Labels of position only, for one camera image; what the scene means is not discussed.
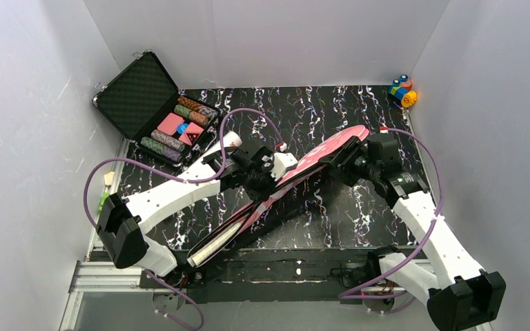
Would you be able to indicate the colourful toy blocks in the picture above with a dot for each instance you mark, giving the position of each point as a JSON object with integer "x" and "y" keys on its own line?
{"x": 402, "y": 90}

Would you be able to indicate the green clip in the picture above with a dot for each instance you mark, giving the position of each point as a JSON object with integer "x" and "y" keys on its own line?
{"x": 104, "y": 196}

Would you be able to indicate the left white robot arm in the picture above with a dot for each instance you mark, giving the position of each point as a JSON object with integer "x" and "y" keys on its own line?
{"x": 124, "y": 223}

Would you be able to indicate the pink racket bag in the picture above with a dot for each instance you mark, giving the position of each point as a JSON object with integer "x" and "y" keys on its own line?
{"x": 308, "y": 165}

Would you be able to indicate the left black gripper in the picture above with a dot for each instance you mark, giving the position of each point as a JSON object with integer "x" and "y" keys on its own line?
{"x": 259, "y": 186}

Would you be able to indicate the white shuttlecock tube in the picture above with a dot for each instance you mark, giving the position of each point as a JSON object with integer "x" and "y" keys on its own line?
{"x": 230, "y": 139}

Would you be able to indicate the pink card deck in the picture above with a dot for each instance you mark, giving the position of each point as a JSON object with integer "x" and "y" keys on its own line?
{"x": 192, "y": 134}
{"x": 170, "y": 124}

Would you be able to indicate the blue dealer chip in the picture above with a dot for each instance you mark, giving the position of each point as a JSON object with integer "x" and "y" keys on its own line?
{"x": 181, "y": 129}

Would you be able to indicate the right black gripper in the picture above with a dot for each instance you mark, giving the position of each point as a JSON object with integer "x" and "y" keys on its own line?
{"x": 342, "y": 161}

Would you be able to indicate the green red chip stack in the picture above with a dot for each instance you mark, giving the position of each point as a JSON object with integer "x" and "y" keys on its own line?
{"x": 195, "y": 117}

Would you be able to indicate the aluminium rail frame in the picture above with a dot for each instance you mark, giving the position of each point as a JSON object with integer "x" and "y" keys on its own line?
{"x": 104, "y": 276}

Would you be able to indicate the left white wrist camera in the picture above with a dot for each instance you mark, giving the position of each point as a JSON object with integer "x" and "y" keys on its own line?
{"x": 282, "y": 163}

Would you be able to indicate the chrome case handle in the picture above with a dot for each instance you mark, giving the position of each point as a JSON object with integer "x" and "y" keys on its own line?
{"x": 206, "y": 139}

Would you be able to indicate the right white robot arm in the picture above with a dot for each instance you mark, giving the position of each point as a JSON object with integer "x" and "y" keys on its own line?
{"x": 457, "y": 291}

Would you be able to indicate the green purple chip stack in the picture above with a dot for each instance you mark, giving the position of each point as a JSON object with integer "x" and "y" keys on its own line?
{"x": 162, "y": 149}

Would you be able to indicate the beige clip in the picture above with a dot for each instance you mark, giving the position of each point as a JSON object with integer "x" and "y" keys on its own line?
{"x": 109, "y": 178}

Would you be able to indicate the purple patterned chip stack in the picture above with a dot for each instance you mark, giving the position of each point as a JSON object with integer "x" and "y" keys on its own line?
{"x": 167, "y": 140}

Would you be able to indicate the brown striped chip stack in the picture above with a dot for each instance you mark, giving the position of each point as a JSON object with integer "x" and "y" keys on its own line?
{"x": 197, "y": 107}

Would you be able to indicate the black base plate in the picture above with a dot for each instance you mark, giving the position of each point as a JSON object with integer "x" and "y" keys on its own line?
{"x": 267, "y": 275}

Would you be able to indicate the black poker chip case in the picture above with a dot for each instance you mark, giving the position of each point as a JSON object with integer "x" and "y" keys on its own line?
{"x": 138, "y": 99}

